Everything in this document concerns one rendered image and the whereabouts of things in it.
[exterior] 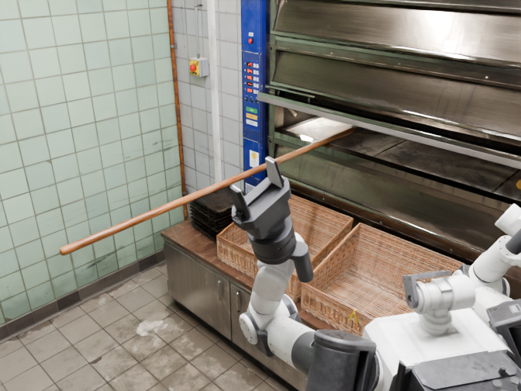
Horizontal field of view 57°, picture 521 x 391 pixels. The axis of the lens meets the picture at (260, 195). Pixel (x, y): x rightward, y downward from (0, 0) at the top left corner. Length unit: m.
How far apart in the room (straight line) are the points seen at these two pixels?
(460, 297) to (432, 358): 0.13
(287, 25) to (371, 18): 0.47
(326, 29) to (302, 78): 0.28
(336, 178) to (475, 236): 0.75
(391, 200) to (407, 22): 0.81
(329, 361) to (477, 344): 0.29
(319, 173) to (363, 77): 0.59
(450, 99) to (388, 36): 0.38
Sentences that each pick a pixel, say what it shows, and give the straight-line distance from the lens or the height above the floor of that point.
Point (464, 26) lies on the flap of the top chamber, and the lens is 2.11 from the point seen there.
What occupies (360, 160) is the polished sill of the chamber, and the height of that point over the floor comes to 1.17.
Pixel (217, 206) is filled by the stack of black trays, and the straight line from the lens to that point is 2.78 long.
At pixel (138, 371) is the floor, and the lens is 2.93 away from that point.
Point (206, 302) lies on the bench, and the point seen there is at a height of 0.27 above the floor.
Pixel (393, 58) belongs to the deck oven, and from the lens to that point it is 2.24.
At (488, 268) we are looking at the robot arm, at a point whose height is 1.36.
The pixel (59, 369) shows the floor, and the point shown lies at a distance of 3.08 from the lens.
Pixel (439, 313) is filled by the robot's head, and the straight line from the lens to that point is 1.03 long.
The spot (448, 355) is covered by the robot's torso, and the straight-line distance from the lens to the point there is 1.02.
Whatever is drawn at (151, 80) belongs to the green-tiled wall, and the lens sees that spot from 3.25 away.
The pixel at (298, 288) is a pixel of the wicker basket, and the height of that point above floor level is 0.65.
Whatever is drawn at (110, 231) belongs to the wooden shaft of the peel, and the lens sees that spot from 1.80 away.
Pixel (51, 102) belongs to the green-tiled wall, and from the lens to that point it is 2.96.
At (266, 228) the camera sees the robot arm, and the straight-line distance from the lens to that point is 0.86.
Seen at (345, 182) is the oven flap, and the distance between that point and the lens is 2.53.
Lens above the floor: 2.07
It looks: 27 degrees down
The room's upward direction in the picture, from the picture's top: straight up
